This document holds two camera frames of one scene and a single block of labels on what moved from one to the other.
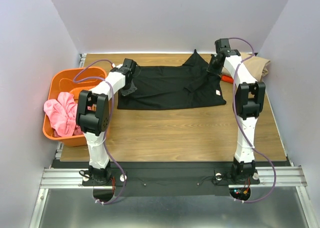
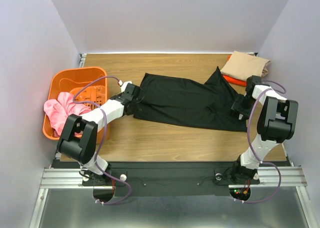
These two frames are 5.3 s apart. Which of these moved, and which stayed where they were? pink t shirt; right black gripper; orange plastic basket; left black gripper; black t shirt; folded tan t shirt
Moved: right black gripper; left black gripper; black t shirt
Stayed: orange plastic basket; pink t shirt; folded tan t shirt
